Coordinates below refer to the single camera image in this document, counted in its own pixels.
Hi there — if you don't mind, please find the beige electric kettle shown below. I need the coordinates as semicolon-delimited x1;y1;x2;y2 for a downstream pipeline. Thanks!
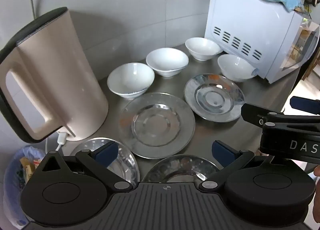
0;7;109;143

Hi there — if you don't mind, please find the small steel plate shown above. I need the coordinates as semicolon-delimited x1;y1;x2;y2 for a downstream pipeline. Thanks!
70;137;140;183
141;154;221;183

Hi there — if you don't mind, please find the person's right hand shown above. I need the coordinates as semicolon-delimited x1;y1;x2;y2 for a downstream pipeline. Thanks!
312;165;320;223

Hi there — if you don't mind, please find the trash bin with blue bag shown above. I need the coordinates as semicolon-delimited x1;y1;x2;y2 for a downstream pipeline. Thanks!
2;145;49;230

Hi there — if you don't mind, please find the large steel plate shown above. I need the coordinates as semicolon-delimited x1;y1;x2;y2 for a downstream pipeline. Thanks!
118;93;196;159

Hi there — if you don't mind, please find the medium steel plate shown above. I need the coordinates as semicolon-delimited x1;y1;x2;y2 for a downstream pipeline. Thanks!
184;73;245;122

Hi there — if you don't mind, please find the white microwave oven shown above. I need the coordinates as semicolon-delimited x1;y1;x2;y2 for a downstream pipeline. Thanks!
204;0;320;85

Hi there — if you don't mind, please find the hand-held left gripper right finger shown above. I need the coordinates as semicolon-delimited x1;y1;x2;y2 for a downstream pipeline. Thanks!
199;140;278;193

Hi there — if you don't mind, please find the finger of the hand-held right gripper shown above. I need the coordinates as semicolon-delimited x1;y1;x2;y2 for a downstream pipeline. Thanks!
241;103;320;127
290;96;320;115

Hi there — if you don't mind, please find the white ceramic bowl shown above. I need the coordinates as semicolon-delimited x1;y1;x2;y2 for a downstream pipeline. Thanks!
146;48;189;77
107;63;155;99
217;54;258;82
185;38;223;61

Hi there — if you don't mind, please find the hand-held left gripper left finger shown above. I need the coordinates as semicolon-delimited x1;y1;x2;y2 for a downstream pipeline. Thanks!
37;141;134;193

